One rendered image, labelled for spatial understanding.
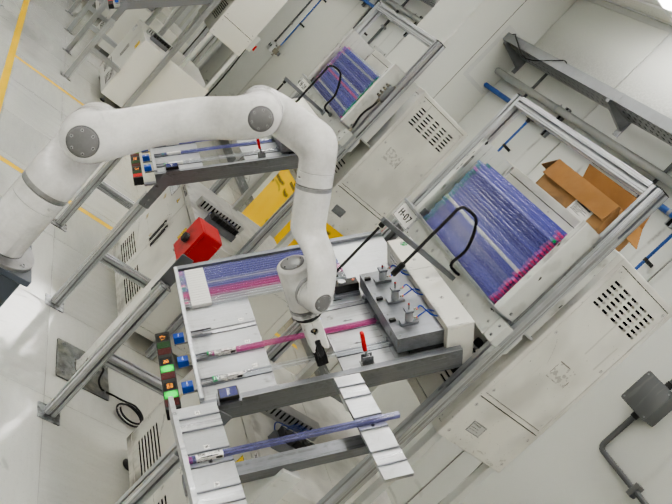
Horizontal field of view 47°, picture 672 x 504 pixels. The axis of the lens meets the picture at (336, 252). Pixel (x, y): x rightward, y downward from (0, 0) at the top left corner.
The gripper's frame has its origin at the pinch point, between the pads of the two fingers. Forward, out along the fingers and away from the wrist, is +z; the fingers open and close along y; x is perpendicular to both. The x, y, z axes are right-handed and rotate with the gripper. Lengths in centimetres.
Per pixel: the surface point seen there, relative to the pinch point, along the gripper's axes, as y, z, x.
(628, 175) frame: -1, -23, -93
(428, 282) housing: 14.0, -0.6, -37.6
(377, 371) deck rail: -10.0, 3.2, -12.6
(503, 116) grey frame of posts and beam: 60, -20, -87
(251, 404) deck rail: -10.0, -1.2, 21.3
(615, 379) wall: 63, 124, -129
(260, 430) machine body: 11.4, 28.8, 22.8
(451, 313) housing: -2.5, -0.5, -37.7
